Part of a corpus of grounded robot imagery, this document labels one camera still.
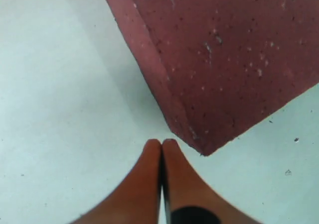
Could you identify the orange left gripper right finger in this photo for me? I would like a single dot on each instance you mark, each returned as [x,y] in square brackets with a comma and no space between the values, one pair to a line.
[187,198]

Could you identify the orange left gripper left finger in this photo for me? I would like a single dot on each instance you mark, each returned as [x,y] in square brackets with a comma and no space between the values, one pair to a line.
[136,200]

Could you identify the red brick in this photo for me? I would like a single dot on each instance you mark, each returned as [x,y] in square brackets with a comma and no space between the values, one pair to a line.
[218,67]

